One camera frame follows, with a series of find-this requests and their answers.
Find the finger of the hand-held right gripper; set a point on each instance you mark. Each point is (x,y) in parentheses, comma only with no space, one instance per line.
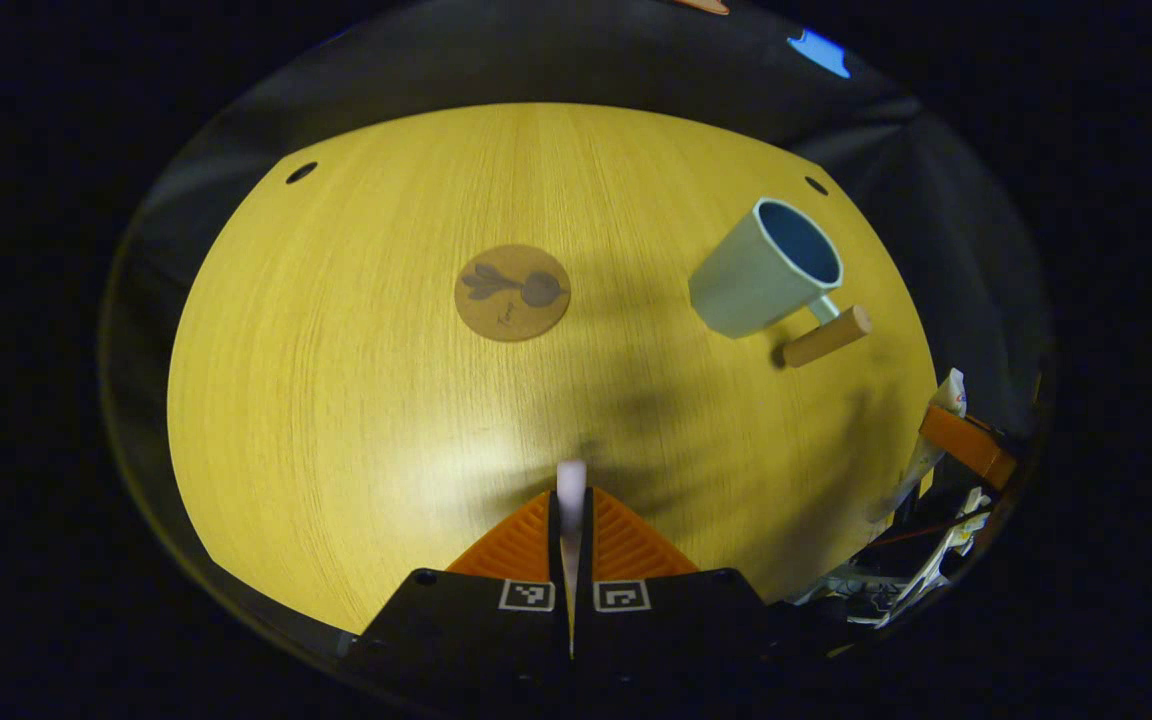
(966,445)

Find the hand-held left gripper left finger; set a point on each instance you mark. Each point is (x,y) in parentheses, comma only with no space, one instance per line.
(466,630)

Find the round brown coaster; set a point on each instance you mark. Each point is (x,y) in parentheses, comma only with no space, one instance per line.
(513,295)

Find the yellow wooden desktop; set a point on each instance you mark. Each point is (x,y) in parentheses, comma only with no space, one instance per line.
(336,400)

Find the pale pink toothbrush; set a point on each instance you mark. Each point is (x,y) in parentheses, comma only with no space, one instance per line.
(571,485)

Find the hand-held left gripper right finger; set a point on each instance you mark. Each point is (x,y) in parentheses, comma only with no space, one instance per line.
(676,630)

